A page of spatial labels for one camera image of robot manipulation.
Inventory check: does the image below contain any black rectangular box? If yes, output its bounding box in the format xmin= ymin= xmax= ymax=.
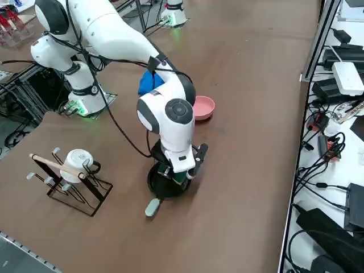
xmin=343 ymin=183 xmax=364 ymax=233

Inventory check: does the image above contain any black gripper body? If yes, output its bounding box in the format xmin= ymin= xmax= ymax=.
xmin=151 ymin=143 xmax=173 ymax=176

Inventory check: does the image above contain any clear acrylic shelf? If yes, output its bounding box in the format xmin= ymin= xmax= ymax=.
xmin=0 ymin=0 xmax=36 ymax=49

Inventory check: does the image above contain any black pan pale handle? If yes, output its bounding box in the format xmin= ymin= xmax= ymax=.
xmin=144 ymin=163 xmax=194 ymax=218

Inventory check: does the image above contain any white plastic box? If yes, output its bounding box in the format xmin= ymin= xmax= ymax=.
xmin=332 ymin=61 xmax=364 ymax=97

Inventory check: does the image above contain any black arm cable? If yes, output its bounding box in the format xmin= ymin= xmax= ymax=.
xmin=42 ymin=0 xmax=197 ymax=159

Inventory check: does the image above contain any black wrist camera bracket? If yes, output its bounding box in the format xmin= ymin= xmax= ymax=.
xmin=193 ymin=143 xmax=209 ymax=171

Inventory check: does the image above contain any red and black connector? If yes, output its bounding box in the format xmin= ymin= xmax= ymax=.
xmin=308 ymin=112 xmax=330 ymax=132

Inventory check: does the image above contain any aluminium edge rail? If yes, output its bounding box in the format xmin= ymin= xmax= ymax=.
xmin=0 ymin=230 xmax=62 ymax=273

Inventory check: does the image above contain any black metal frame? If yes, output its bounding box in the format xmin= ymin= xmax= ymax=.
xmin=0 ymin=59 xmax=72 ymax=127

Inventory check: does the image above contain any black wire cup rack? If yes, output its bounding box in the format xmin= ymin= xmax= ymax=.
xmin=28 ymin=147 xmax=114 ymax=217

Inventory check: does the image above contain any white mug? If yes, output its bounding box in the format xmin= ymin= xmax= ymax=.
xmin=60 ymin=149 xmax=102 ymax=184

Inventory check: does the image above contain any aluminium frame post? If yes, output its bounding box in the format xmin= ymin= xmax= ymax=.
xmin=300 ymin=0 xmax=342 ymax=84

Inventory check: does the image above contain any black cable with inline box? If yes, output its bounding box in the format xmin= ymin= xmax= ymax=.
xmin=294 ymin=167 xmax=352 ymax=211

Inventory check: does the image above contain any large black adapter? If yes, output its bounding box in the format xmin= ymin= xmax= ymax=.
xmin=292 ymin=203 xmax=364 ymax=273

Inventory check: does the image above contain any long black device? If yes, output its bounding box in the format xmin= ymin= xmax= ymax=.
xmin=322 ymin=44 xmax=364 ymax=71

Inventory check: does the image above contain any blue cloth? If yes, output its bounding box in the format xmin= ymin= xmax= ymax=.
xmin=138 ymin=69 xmax=166 ymax=96

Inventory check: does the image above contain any clear plastic packet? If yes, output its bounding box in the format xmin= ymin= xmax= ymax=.
xmin=334 ymin=101 xmax=364 ymax=125

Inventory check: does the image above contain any pink bowl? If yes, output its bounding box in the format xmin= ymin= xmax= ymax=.
xmin=192 ymin=96 xmax=216 ymax=123

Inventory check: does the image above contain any small black power adapter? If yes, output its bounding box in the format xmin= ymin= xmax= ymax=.
xmin=332 ymin=27 xmax=353 ymax=44

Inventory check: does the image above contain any slim black power adapter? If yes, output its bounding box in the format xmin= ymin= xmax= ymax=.
xmin=316 ymin=133 xmax=330 ymax=159

